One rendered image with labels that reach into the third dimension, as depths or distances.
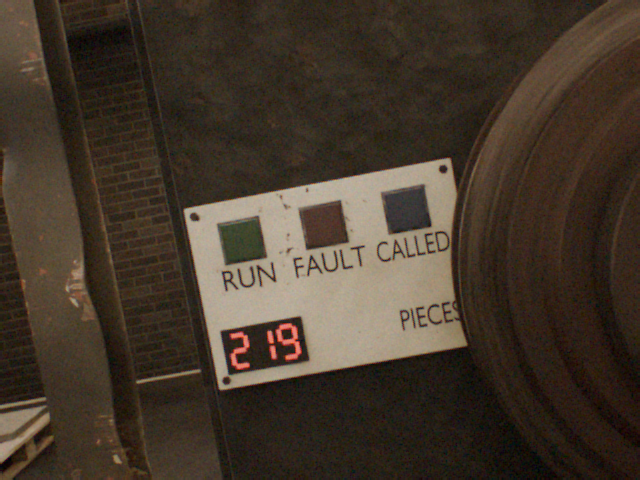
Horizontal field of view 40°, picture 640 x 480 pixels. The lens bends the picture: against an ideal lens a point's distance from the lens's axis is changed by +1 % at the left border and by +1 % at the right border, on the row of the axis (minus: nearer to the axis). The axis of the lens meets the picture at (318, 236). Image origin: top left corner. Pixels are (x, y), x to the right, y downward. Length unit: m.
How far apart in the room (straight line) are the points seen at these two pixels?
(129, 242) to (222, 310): 6.21
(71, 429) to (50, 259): 0.65
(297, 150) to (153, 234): 6.17
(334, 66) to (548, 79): 0.23
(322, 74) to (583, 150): 0.29
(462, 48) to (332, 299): 0.27
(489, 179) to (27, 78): 2.89
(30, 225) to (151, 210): 3.59
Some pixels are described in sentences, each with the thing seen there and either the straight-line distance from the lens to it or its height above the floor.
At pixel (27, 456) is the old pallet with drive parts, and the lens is 5.49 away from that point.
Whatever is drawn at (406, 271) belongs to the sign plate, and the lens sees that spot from 0.84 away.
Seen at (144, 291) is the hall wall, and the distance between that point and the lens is 7.07.
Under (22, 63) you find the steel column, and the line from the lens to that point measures 3.51.
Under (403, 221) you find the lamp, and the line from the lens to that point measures 0.83.
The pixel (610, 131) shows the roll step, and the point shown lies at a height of 1.24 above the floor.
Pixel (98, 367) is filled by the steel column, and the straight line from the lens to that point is 3.46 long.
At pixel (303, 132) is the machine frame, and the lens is 0.86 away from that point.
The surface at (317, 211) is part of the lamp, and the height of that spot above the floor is 1.21.
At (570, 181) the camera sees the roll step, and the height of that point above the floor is 1.20.
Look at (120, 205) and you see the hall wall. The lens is 7.07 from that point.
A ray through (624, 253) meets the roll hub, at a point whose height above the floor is 1.15.
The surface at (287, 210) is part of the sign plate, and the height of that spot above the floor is 1.22.
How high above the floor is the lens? 1.23
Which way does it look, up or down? 3 degrees down
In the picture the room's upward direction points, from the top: 11 degrees counter-clockwise
